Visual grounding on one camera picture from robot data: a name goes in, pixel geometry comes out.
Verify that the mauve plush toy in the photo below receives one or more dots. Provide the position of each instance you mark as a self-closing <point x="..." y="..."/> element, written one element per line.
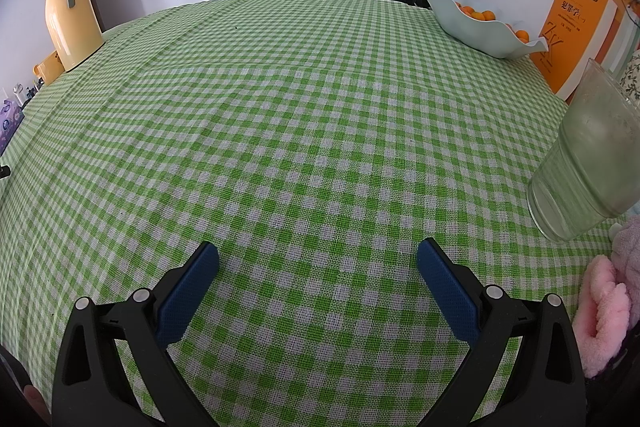
<point x="629" y="252"/>

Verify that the orange book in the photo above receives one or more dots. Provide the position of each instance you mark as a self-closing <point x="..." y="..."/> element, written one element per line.
<point x="570" y="37"/>
<point x="625" y="32"/>

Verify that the pink plush toy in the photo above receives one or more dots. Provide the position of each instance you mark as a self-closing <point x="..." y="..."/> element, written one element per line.
<point x="605" y="307"/>

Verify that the pale green fruit bowl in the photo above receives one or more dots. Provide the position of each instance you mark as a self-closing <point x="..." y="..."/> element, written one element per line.
<point x="475" y="37"/>

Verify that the green checked tablecloth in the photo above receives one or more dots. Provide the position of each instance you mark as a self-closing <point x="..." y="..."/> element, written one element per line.
<point x="300" y="132"/>

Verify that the ribbed drinking glass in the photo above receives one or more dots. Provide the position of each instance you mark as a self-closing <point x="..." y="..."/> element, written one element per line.
<point x="580" y="167"/>

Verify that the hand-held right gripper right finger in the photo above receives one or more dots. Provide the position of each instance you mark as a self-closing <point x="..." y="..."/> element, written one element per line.
<point x="447" y="292"/>

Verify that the pile of small oranges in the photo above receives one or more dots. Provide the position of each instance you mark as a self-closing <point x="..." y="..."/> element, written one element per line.
<point x="480" y="14"/>

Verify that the purple tissue pack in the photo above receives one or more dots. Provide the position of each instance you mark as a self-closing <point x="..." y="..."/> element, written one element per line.
<point x="9" y="122"/>

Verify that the yellow cup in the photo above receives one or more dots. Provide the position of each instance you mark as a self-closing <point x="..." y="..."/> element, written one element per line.
<point x="50" y="67"/>

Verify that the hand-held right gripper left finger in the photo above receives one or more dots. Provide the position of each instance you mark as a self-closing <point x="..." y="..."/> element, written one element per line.
<point x="187" y="292"/>

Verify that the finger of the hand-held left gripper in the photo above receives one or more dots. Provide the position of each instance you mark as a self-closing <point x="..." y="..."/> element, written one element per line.
<point x="4" y="171"/>

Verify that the yellow thermos jug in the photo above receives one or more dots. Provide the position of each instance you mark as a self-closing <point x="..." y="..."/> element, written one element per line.
<point x="70" y="32"/>

